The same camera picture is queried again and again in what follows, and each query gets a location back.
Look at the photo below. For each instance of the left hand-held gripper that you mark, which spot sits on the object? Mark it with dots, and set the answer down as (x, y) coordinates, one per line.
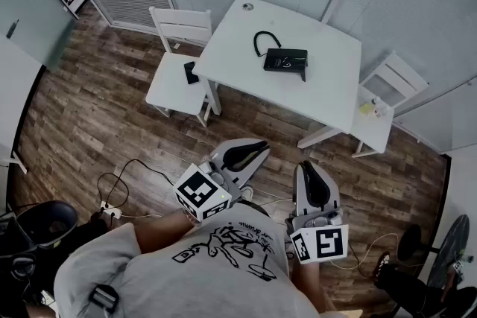
(195, 190)

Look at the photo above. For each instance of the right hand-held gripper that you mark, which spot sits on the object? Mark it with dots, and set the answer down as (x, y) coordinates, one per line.
(328, 244)

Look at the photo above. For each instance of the person's left forearm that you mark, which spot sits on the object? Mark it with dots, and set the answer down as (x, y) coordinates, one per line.
(164, 231)

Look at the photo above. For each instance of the person's right forearm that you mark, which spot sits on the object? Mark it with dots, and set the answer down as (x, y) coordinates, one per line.
(311, 283)

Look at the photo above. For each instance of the person's white shoe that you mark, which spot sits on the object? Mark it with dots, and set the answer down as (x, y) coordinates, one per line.
(247, 193)

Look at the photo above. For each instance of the white table leg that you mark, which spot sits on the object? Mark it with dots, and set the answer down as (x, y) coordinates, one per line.
(320, 137)
(214, 97)

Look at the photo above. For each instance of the white slatted wooden chair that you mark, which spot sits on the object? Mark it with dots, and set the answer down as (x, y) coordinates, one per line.
(376, 126)
(173, 85)

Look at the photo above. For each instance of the small yellow bottle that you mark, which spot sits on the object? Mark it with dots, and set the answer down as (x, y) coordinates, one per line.
(366, 108)

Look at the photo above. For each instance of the black smartphone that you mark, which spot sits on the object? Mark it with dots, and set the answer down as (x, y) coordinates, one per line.
(191, 73)

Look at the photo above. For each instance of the grey printed t-shirt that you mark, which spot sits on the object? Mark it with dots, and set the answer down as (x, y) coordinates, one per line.
(179, 283)

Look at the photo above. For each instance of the white power strip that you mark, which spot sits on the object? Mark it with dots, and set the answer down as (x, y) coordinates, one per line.
(111, 211)

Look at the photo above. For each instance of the black office chair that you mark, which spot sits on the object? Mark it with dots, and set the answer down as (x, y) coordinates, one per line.
(48, 223)

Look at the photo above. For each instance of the black pedestal fan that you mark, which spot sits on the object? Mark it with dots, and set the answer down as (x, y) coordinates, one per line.
(449, 253)

